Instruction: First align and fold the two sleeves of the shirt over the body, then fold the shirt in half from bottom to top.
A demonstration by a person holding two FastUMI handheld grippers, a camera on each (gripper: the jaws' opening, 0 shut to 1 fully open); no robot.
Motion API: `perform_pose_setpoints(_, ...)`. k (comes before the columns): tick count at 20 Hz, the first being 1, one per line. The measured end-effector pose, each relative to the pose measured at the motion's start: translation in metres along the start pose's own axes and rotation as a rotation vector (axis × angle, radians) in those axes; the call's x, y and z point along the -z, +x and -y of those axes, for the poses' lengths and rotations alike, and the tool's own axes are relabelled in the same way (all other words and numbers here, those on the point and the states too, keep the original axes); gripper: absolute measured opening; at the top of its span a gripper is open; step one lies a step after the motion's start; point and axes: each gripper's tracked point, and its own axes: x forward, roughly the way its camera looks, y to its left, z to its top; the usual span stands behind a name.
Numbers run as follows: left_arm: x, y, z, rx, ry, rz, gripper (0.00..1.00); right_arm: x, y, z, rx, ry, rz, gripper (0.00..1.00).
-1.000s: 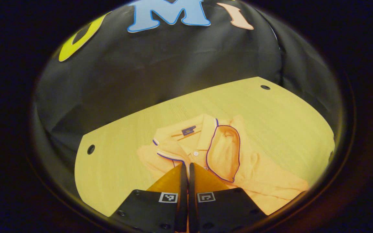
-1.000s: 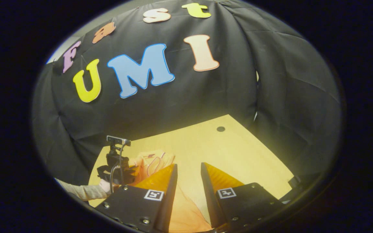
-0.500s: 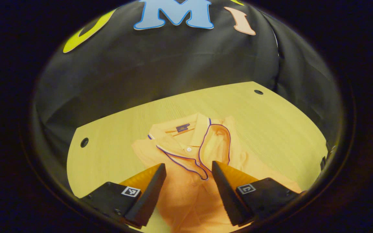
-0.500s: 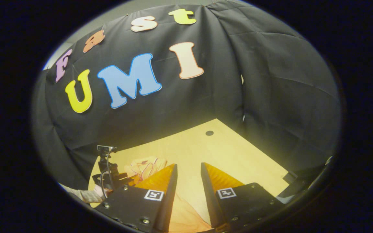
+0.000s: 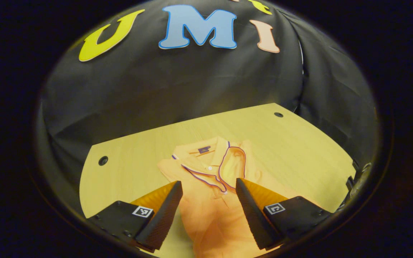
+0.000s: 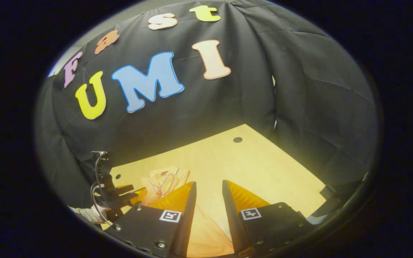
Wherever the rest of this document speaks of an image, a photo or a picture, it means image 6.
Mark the orange polo T-shirt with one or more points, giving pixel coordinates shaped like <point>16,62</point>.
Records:
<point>206,233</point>

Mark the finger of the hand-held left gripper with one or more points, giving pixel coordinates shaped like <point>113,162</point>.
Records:
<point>126,189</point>
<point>136,197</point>

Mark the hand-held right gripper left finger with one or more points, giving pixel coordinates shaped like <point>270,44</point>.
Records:
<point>186,222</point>

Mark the black backdrop cloth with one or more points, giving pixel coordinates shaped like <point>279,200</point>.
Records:
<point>264,89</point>

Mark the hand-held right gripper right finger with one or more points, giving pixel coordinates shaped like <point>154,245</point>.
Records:
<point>231,222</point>

